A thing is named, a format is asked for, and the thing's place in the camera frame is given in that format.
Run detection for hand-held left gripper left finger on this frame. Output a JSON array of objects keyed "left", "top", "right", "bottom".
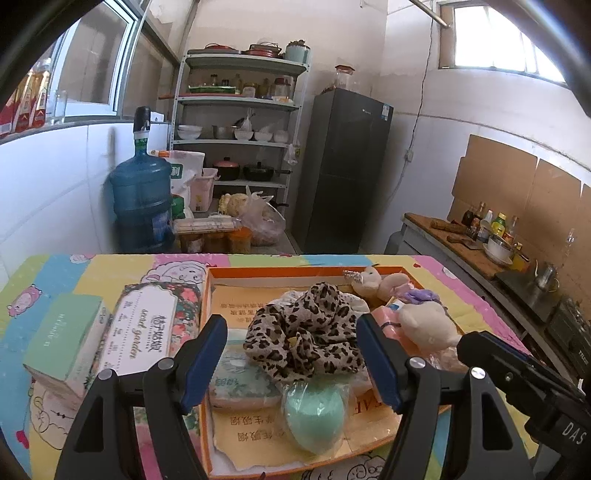
[{"left": 60, "top": 314, "right": 228, "bottom": 480}]

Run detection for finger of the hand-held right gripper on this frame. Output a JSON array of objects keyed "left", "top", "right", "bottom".
[{"left": 456, "top": 330, "right": 583, "bottom": 398}]

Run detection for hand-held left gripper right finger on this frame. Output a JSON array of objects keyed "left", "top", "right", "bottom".
[{"left": 355, "top": 313, "right": 539, "bottom": 480}]

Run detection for pink cloth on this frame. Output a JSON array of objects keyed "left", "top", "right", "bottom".
[{"left": 367, "top": 300, "right": 467, "bottom": 374}]

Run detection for beige plush toy purple bow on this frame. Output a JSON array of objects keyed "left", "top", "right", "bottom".
[{"left": 394, "top": 288, "right": 462, "bottom": 365}]

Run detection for white floral scrunchie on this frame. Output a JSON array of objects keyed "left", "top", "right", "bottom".
[{"left": 272, "top": 290, "right": 370, "bottom": 319}]

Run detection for orange cardboard box tray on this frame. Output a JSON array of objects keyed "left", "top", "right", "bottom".
[{"left": 201, "top": 264, "right": 467, "bottom": 478}]

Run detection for mint green round puff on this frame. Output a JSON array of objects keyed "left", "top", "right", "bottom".
[{"left": 283, "top": 381, "right": 352, "bottom": 455}]

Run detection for pink plush bear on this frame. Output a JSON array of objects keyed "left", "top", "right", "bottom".
[{"left": 342, "top": 265, "right": 411, "bottom": 305}]

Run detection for leopard print scrunchie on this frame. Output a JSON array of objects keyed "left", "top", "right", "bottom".
[{"left": 242, "top": 282, "right": 375, "bottom": 384}]

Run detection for dark stove top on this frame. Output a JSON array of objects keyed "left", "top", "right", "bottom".
[{"left": 496, "top": 270, "right": 573, "bottom": 324}]

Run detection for floral tissue pack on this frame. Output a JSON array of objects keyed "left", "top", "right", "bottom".
[{"left": 97, "top": 281, "right": 206, "bottom": 377}]

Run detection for metal kettle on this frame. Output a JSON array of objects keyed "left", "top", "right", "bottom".
[{"left": 533, "top": 259, "right": 560, "bottom": 291}]

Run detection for wooden cutting board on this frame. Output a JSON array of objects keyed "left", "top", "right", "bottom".
[{"left": 404, "top": 212, "right": 509, "bottom": 280}]

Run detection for white bowl with plate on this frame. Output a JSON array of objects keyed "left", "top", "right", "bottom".
[{"left": 482, "top": 234, "right": 515, "bottom": 265}]

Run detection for kitchen cleaver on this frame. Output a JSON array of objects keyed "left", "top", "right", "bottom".
[{"left": 445, "top": 234, "right": 483, "bottom": 250}]

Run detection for grey kitchen counter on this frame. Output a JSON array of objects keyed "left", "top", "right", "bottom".
[{"left": 385, "top": 212, "right": 513, "bottom": 301}]

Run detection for cluster of condiment bottles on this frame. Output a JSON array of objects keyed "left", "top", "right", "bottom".
[{"left": 462, "top": 200, "right": 520, "bottom": 245}]

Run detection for jar of orange paste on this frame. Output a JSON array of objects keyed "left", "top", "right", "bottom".
[{"left": 227, "top": 226, "right": 252, "bottom": 254}]

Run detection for wrapped noodle bundle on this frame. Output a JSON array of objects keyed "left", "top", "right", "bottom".
[{"left": 173, "top": 217, "right": 243, "bottom": 235}]

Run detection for mint green tissue box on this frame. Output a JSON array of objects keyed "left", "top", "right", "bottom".
[{"left": 22, "top": 295, "right": 112, "bottom": 400}]

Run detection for clear plastic bag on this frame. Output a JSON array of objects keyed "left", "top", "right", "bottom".
[{"left": 242, "top": 185, "right": 288, "bottom": 247}]

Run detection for yellow corn cobs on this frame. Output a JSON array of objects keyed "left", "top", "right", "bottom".
[{"left": 218, "top": 193, "right": 250, "bottom": 217}]

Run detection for pink plastic bin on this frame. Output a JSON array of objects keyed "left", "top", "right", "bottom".
[{"left": 189, "top": 167, "right": 219, "bottom": 214}]

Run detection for brown cardboard sheets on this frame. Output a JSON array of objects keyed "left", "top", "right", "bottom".
[{"left": 445, "top": 134, "right": 591, "bottom": 296}]

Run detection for blue water jug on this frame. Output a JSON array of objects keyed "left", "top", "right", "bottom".
[{"left": 109, "top": 154, "right": 176, "bottom": 254}]

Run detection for colourful cartoon printed blanket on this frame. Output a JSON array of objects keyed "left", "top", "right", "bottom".
[{"left": 0, "top": 251, "right": 532, "bottom": 480}]

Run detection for dark grey refrigerator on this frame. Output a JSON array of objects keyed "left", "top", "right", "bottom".
[{"left": 292, "top": 88, "right": 394, "bottom": 254}]

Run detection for white sack green print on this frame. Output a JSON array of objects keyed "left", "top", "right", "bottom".
[{"left": 150, "top": 150, "right": 206, "bottom": 220}]

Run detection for red cooking pot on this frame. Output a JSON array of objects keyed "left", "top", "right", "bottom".
[{"left": 213, "top": 157, "right": 241, "bottom": 182}]

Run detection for black cooking pot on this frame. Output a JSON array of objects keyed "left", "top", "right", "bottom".
[{"left": 242, "top": 161, "right": 293, "bottom": 182}]

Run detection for white plastic bag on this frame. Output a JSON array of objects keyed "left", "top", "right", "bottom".
[{"left": 233, "top": 108, "right": 254, "bottom": 140}]

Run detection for black water pump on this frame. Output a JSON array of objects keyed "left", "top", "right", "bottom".
[{"left": 133, "top": 106, "right": 153, "bottom": 158}]

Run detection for glass jar red lid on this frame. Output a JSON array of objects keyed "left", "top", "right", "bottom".
[{"left": 333, "top": 65, "right": 356, "bottom": 93}]

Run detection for row of glass jars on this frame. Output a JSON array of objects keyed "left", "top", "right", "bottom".
[{"left": 208, "top": 73, "right": 296, "bottom": 100}]

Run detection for grey metal shelf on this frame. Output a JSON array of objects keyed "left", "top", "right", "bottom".
[{"left": 168, "top": 51, "right": 311, "bottom": 217}]

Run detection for grey sliding window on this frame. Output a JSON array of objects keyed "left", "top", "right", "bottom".
[{"left": 46, "top": 0, "right": 185, "bottom": 125}]

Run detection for small high window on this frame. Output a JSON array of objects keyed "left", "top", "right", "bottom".
[{"left": 438, "top": 2, "right": 568, "bottom": 86}]

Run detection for red round basket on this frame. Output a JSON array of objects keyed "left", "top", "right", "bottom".
[{"left": 242, "top": 43, "right": 283, "bottom": 57}]

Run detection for mint green canister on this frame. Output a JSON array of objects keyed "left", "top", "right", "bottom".
[{"left": 284, "top": 41, "right": 311, "bottom": 65}]

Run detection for metal pipe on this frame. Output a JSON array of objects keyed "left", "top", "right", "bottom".
[{"left": 409, "top": 0, "right": 455, "bottom": 28}]

